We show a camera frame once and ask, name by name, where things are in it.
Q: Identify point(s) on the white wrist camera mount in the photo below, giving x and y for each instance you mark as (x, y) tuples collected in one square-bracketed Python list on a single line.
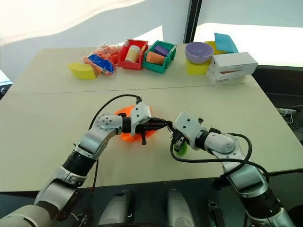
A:
[(139, 112), (187, 127)]

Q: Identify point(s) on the red plastic storage bin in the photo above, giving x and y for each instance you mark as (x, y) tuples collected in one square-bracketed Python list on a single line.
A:
[(129, 65)]

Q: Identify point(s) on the green fuzzy scrunchie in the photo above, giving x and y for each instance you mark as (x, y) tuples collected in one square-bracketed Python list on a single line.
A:
[(184, 151)]

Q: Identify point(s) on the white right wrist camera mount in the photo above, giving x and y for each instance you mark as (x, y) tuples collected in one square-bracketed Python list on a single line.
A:
[(187, 127)]

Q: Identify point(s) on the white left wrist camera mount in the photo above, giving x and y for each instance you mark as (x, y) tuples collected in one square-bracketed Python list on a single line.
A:
[(139, 112)]

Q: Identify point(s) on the white cardboard box with print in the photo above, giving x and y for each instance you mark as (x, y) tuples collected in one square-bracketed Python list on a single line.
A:
[(217, 78)]

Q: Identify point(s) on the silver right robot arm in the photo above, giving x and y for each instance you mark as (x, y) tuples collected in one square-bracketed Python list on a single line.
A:
[(220, 142)]

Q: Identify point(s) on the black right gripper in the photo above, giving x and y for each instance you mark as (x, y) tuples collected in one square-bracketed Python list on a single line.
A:
[(177, 136)]

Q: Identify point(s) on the orange cylinder block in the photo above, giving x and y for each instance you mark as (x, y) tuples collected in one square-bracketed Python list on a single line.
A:
[(154, 58)]

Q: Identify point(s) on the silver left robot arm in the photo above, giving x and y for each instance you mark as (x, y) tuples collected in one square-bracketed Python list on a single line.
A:
[(94, 139)]

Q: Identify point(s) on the grey rounded robot leg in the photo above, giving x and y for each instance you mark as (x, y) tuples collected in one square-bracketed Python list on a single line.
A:
[(180, 210), (116, 210)]

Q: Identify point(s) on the purple block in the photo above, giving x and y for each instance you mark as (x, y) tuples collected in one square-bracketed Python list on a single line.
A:
[(162, 50)]

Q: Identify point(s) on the white long cardboard box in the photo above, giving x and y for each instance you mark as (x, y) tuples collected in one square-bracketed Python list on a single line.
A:
[(234, 60)]

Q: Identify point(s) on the yellow square block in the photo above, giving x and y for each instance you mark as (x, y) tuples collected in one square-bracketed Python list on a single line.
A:
[(195, 69)]

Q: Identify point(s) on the purple plastic bowl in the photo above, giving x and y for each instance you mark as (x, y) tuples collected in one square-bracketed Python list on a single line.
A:
[(198, 56)]

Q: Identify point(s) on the green plastic storage bin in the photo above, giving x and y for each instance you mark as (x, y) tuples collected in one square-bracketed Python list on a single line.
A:
[(154, 67)]

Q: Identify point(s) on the orange blue snack bag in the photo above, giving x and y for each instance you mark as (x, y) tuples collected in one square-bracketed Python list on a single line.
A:
[(101, 62)]

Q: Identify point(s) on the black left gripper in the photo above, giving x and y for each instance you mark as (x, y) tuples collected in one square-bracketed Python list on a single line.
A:
[(144, 128)]

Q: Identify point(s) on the black floor device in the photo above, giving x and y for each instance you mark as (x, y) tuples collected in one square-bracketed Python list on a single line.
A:
[(215, 214)]

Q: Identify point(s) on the cream cylindrical cup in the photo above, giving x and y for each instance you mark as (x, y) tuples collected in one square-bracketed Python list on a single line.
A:
[(132, 54)]

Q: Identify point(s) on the dark vertical pillar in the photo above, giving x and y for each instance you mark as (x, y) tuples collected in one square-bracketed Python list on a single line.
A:
[(191, 21)]

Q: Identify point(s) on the yellow wedge-shaped sponge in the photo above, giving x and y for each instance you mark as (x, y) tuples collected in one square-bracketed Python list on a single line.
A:
[(81, 72)]

